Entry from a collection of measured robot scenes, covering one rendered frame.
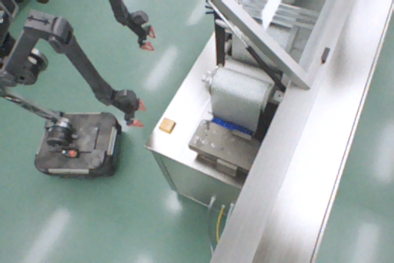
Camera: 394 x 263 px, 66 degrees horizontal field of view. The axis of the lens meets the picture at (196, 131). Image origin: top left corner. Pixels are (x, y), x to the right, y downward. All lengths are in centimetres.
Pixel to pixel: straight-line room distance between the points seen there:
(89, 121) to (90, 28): 138
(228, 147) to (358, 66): 64
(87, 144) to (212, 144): 133
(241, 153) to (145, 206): 125
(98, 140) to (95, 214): 59
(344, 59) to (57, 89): 270
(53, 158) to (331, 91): 211
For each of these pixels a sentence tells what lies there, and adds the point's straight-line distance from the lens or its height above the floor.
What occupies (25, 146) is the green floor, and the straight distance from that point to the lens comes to 316.
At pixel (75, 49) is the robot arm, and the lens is 122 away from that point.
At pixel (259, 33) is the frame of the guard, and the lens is 82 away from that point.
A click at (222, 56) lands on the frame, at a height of 107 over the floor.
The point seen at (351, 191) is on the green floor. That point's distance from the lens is 265.
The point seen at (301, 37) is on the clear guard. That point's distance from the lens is 95.
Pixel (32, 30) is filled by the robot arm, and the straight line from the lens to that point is 118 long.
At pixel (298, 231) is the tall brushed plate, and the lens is 97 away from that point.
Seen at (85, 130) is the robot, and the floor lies 26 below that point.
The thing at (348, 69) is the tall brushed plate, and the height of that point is 144.
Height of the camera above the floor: 237
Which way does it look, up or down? 62 degrees down
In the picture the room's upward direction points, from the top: 11 degrees counter-clockwise
